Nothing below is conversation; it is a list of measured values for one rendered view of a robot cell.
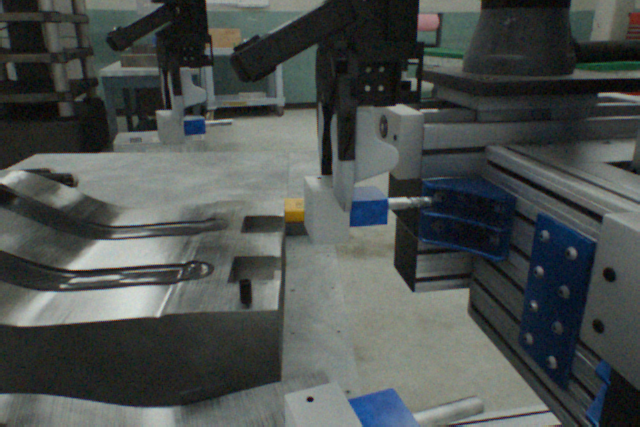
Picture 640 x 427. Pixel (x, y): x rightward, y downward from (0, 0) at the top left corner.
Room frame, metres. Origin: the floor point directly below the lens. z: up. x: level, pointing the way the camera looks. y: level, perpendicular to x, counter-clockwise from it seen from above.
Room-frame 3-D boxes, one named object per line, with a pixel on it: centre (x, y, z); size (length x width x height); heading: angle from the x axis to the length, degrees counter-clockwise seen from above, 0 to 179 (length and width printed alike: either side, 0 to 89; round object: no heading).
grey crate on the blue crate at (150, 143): (3.45, 1.17, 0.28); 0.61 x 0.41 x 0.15; 104
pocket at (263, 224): (0.51, 0.07, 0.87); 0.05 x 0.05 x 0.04; 3
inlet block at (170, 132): (0.88, 0.23, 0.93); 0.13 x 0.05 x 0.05; 119
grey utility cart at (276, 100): (6.27, 1.06, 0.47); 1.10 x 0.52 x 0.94; 112
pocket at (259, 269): (0.40, 0.06, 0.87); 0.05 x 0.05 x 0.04; 3
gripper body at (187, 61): (0.88, 0.24, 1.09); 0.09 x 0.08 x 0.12; 119
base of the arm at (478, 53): (0.73, -0.28, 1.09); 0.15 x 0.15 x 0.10
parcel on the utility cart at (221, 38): (6.24, 1.23, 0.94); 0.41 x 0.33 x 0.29; 112
